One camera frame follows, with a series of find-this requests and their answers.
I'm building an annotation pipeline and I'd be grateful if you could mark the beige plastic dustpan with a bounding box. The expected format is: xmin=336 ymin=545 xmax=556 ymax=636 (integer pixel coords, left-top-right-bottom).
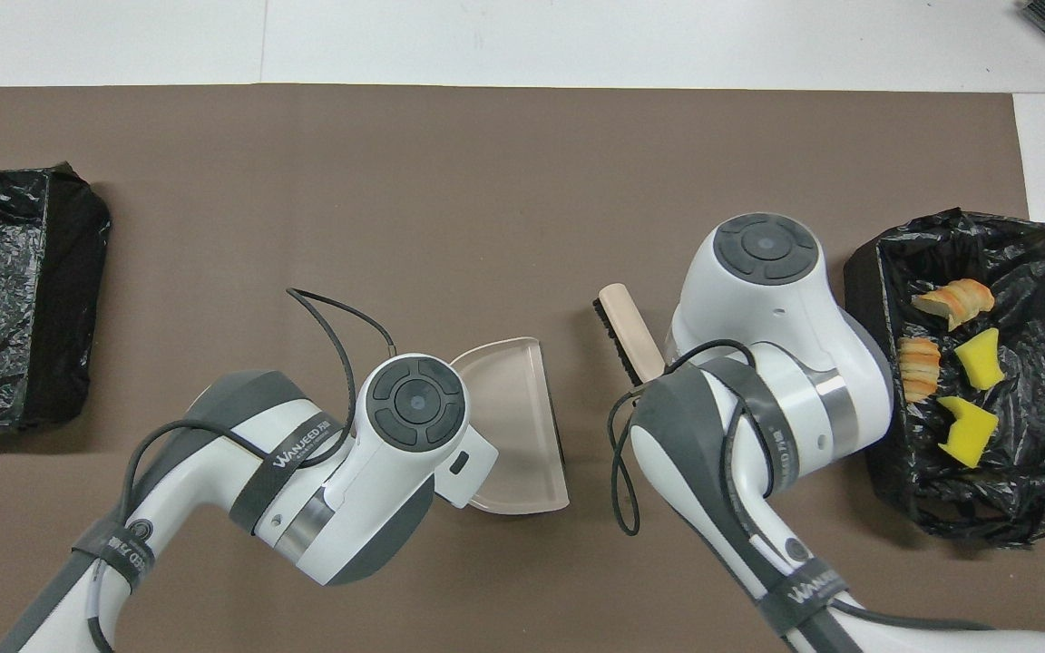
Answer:
xmin=450 ymin=337 xmax=571 ymax=516

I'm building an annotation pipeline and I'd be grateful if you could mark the beige brush with black bristles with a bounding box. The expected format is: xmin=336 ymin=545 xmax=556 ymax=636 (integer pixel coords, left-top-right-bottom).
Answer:
xmin=593 ymin=284 xmax=669 ymax=386

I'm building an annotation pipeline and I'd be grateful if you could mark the tan puff pastry piece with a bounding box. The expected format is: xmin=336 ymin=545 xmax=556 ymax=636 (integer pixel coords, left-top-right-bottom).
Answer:
xmin=899 ymin=338 xmax=942 ymax=404

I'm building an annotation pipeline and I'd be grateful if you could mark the striped croissant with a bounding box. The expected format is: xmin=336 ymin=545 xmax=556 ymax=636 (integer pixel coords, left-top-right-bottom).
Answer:
xmin=911 ymin=278 xmax=996 ymax=332

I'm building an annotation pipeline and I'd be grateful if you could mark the yellow sponge piece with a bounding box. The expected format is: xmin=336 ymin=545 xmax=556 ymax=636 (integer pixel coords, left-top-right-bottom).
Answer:
xmin=937 ymin=396 xmax=1001 ymax=470
xmin=953 ymin=328 xmax=1006 ymax=392

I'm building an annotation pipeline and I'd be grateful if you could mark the black bag-wrapped bin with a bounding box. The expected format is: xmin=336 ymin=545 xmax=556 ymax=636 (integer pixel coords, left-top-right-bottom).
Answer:
xmin=0 ymin=162 xmax=112 ymax=434

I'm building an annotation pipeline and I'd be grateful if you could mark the open black bag-lined bin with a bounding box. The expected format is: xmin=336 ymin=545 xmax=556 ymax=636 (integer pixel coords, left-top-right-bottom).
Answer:
xmin=844 ymin=207 xmax=1045 ymax=548

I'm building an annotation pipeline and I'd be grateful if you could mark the brown table mat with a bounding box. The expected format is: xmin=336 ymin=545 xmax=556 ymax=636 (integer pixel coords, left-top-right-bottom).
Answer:
xmin=0 ymin=84 xmax=1045 ymax=653

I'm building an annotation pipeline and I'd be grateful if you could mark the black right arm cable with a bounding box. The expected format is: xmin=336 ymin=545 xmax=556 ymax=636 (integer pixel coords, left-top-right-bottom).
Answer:
xmin=607 ymin=339 xmax=770 ymax=536

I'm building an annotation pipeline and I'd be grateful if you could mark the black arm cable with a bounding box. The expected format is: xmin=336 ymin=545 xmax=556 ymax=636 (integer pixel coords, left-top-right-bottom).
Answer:
xmin=607 ymin=339 xmax=770 ymax=536
xmin=119 ymin=288 xmax=398 ymax=653

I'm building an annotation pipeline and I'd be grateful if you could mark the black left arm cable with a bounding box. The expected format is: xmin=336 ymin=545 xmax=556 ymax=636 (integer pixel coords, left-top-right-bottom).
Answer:
xmin=119 ymin=288 xmax=398 ymax=653

